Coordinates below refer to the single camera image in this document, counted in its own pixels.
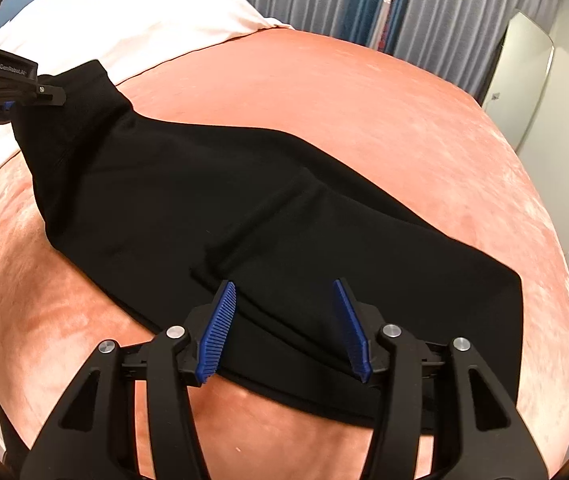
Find grey curtains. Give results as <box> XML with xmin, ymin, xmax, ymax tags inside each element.
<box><xmin>248</xmin><ymin>0</ymin><xmax>561</xmax><ymax>98</ymax></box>

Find standing floor mirror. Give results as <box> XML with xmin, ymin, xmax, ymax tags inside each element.
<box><xmin>482</xmin><ymin>12</ymin><xmax>555</xmax><ymax>152</ymax></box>

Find black pants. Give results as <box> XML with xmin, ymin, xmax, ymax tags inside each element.
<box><xmin>11</xmin><ymin>58</ymin><xmax>525</xmax><ymax>428</ymax></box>

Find orange bed cover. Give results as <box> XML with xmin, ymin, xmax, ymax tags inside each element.
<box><xmin>0</xmin><ymin>28</ymin><xmax>569</xmax><ymax>472</ymax></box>

